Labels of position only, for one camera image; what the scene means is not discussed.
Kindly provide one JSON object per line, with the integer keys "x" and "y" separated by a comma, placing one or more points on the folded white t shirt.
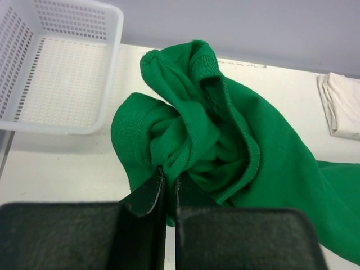
{"x": 340, "y": 101}

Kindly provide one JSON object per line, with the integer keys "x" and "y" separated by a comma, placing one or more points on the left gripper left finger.
{"x": 127, "y": 234}

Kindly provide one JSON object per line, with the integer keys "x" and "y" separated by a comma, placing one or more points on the green t shirt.
{"x": 233, "y": 143}

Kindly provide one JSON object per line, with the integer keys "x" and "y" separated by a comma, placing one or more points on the white plastic basket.
{"x": 58, "y": 61}

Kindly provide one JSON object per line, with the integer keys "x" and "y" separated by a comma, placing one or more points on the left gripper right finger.
{"x": 208, "y": 236}

